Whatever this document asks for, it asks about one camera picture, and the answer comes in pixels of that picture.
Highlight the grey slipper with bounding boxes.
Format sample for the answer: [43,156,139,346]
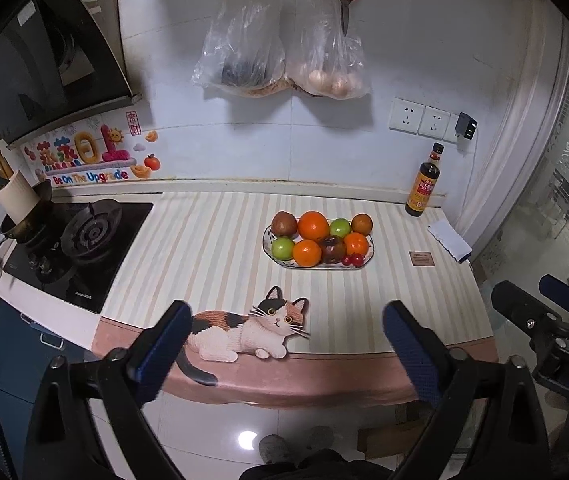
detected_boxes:
[305,426,335,453]
[258,434,293,465]

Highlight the black gas stove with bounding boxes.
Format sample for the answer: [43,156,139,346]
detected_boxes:
[4,198,153,313]

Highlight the larger cherry tomato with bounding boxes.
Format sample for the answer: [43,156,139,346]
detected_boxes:
[351,254,365,268]

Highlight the soy sauce bottle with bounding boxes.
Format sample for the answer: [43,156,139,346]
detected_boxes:
[405,143,445,217]

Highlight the black plug adapter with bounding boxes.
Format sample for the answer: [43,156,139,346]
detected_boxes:
[455,113,478,141]

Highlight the plastic bag with dark contents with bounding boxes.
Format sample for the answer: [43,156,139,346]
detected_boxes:
[191,0,289,98]

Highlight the white wall socket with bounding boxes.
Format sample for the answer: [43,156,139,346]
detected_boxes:
[418,106,451,140]
[388,98,425,134]

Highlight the grey slipper left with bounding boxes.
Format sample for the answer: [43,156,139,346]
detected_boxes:
[258,434,293,465]

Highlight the folded white cloth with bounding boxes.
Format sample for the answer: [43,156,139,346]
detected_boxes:
[427,219,472,263]

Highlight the oval floral ceramic plate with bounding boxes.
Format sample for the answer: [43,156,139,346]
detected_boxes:
[262,226,375,271]

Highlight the range hood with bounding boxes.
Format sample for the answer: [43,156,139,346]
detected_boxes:
[0,0,139,145]

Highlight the dark orange tangerine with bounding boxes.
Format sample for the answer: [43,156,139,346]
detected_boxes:
[350,214,373,236]

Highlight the blue cabinet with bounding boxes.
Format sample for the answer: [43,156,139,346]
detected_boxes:
[0,300,96,477]

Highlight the large orange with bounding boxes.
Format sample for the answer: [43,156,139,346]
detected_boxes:
[297,211,330,243]

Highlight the green apple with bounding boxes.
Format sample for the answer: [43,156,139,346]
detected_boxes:
[330,218,351,238]
[270,236,295,261]

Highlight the utensil holder with utensils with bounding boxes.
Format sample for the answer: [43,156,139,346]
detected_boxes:
[0,151,53,244]

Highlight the bright tangerine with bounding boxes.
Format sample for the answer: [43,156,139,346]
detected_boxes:
[293,240,322,268]

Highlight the dark bruised apple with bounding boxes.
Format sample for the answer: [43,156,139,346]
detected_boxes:
[320,235,346,264]

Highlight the red brown apple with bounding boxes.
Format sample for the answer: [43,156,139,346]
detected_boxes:
[270,211,298,238]

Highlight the colourful wall sticker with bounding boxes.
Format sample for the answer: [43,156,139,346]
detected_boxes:
[20,107,162,188]

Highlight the grey slipper right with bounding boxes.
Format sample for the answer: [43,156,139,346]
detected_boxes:
[305,426,335,453]

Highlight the small brown card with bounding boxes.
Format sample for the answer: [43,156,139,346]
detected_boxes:
[409,252,435,268]

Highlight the white wall socket middle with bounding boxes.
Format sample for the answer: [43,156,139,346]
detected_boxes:
[418,106,451,140]

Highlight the striped table mat with cat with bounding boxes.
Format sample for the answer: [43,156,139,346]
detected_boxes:
[91,192,498,408]

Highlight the plastic bag with eggs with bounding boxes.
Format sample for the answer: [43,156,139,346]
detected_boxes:
[285,0,371,101]

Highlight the white wall socket left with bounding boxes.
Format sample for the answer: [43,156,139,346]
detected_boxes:
[388,98,425,134]

